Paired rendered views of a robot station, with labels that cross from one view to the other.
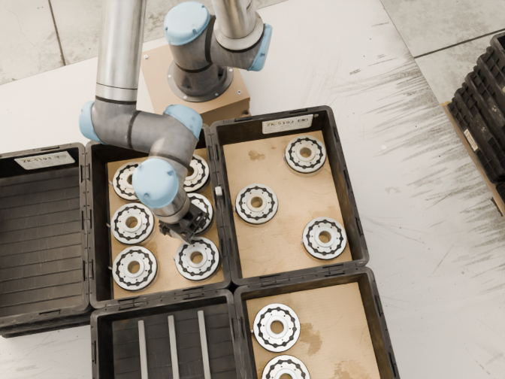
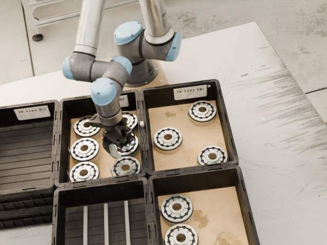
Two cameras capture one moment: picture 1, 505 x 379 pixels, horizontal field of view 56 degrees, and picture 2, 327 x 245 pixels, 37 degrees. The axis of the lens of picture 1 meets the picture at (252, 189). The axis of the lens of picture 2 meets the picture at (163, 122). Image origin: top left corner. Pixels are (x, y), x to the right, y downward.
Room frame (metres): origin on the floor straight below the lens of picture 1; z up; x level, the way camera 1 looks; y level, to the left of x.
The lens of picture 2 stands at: (-0.74, -0.10, 2.23)
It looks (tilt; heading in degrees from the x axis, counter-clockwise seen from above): 49 degrees down; 5
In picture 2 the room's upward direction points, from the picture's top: 7 degrees counter-clockwise
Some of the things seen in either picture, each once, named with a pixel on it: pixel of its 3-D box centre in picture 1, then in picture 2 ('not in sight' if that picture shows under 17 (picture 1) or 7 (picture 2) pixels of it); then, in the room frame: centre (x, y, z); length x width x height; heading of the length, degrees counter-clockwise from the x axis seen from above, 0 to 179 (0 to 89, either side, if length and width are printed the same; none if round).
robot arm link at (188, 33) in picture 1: (192, 34); (131, 41); (0.80, 0.13, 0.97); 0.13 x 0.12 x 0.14; 71
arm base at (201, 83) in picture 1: (197, 63); (134, 62); (0.80, 0.13, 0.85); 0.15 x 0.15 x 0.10
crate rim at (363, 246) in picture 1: (285, 190); (185, 125); (0.38, -0.07, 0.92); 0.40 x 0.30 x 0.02; 5
